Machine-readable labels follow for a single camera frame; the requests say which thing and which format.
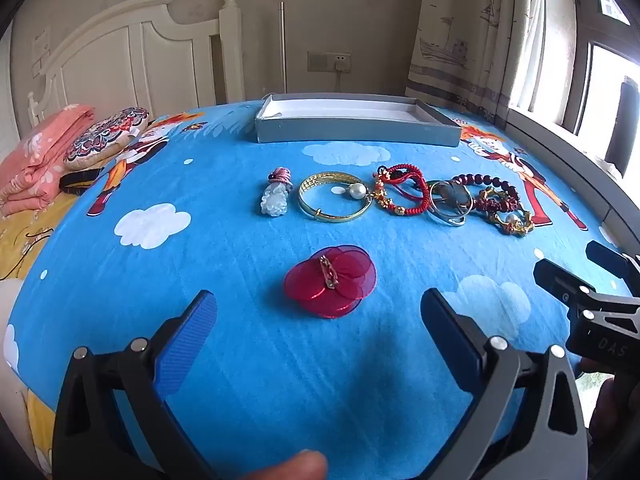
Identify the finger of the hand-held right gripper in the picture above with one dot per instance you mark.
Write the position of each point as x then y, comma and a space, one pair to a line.
612, 257
555, 277

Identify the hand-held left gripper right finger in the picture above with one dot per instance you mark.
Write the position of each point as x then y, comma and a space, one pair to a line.
450, 345

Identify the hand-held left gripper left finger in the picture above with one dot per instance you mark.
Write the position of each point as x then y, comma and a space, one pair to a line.
187, 345

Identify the white pearl earring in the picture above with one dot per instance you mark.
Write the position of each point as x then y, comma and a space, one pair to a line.
510, 218
356, 191

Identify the silver bangle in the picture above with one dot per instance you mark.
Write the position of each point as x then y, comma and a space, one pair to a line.
440, 217

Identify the red flower brooch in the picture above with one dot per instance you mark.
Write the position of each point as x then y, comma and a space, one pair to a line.
310, 285

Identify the grey jewelry box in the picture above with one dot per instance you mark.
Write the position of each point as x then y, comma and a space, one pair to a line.
350, 132

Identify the person's right hand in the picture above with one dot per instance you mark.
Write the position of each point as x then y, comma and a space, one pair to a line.
616, 410

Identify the person's left hand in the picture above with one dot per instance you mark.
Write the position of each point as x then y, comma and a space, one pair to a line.
295, 466

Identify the blue cartoon printed bedsheet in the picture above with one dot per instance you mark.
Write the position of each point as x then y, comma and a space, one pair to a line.
250, 385

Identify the dark window ledge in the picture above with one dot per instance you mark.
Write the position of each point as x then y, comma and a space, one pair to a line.
575, 160

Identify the window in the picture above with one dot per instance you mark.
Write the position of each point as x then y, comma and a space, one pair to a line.
607, 85

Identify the yellow sheet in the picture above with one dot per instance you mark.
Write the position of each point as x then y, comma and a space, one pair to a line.
20, 240

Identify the patterned round pillow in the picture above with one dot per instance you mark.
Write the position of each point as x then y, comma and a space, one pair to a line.
105, 135

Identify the pink folded quilt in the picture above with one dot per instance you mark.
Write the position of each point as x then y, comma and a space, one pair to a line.
35, 170

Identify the printed beige curtain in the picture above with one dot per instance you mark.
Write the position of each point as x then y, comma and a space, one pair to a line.
450, 25

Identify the white wooden headboard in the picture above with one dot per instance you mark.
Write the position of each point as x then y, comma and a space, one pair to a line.
100, 60

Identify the white charger plug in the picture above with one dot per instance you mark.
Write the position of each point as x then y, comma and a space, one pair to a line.
341, 62

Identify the white pole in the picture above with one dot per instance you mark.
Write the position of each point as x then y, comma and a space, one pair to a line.
283, 50

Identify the black post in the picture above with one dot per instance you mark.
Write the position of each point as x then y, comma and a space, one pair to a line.
625, 125

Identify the wall socket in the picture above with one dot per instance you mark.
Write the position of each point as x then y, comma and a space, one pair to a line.
317, 61

